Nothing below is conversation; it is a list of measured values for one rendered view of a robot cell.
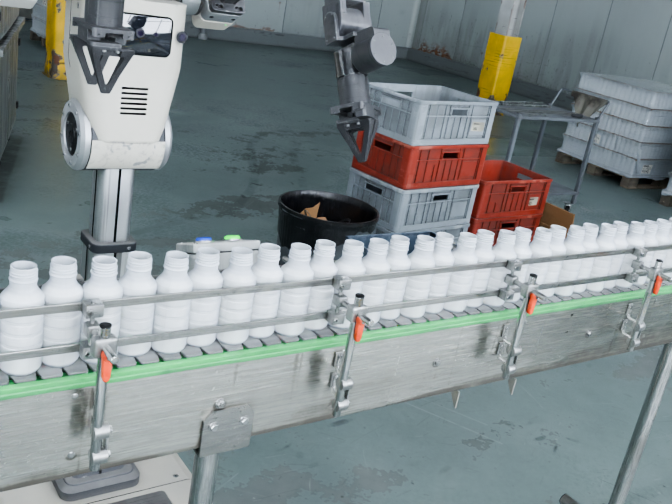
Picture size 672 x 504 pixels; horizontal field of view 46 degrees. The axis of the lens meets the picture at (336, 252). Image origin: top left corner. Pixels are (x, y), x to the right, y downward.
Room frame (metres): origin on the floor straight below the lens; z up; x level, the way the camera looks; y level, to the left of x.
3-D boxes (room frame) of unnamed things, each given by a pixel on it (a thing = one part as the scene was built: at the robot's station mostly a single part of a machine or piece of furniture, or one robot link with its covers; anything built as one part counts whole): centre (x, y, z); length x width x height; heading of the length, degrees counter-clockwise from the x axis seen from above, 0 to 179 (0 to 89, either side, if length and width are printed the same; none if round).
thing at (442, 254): (1.52, -0.21, 1.08); 0.06 x 0.06 x 0.17
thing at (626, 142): (8.73, -3.01, 0.50); 1.23 x 1.05 x 1.00; 126
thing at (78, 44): (1.24, 0.42, 1.44); 0.07 x 0.07 x 0.09; 38
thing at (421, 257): (1.48, -0.17, 1.08); 0.06 x 0.06 x 0.17
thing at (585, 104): (6.61, -1.81, 0.85); 0.36 x 0.12 x 0.27; 38
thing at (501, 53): (11.60, -1.80, 0.55); 0.40 x 0.40 x 1.10; 38
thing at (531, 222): (4.59, -0.83, 0.33); 0.61 x 0.41 x 0.22; 131
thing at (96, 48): (1.21, 0.40, 1.44); 0.07 x 0.07 x 0.09; 38
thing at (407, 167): (4.09, -0.34, 0.78); 0.61 x 0.41 x 0.22; 134
